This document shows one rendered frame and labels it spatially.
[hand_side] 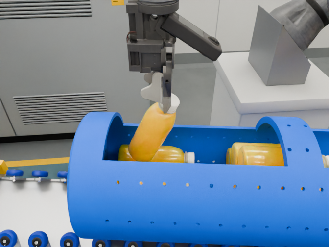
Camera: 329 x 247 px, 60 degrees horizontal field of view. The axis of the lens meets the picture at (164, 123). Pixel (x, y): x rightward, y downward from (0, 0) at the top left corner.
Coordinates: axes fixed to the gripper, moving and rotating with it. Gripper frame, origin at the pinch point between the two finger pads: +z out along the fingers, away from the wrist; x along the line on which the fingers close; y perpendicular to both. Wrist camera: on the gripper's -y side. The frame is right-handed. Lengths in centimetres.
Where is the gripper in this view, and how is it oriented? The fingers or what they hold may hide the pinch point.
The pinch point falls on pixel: (169, 101)
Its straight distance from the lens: 59.5
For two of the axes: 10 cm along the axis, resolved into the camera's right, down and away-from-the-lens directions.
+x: -0.5, 6.2, -7.9
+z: 0.0, 7.9, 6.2
